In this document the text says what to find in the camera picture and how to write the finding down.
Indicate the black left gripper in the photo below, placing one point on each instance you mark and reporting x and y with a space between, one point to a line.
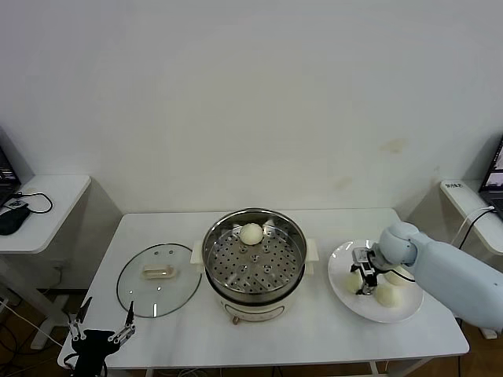
92 345

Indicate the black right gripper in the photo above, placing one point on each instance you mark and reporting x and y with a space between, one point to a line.
370 277

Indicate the white steamed baozi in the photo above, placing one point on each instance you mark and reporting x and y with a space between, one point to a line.
250 233
396 280
389 296
351 282

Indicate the black computer mouse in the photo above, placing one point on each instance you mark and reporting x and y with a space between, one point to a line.
12 222

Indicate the pale right robot arm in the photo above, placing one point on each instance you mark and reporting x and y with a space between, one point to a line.
452 275

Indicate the steel steamer pot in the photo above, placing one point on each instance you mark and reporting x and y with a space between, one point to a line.
251 310

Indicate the perforated steel steamer basket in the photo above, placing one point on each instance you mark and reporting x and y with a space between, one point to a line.
236 275

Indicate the round white plate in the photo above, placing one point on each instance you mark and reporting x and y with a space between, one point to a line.
393 314

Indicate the white side table with mouse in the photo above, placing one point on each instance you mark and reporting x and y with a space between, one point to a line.
59 196

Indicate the white side table with label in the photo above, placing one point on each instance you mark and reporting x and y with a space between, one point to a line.
463 200

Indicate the small printed code tag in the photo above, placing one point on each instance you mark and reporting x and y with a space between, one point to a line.
15 203

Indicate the black laptop with charger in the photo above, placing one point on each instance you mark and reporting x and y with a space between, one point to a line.
493 176

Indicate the black laptop beside mouse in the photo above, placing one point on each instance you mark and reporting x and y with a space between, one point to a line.
6 169

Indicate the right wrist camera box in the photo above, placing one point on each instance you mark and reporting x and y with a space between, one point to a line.
359 255

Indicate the white wall socket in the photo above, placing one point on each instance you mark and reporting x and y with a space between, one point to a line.
59 267

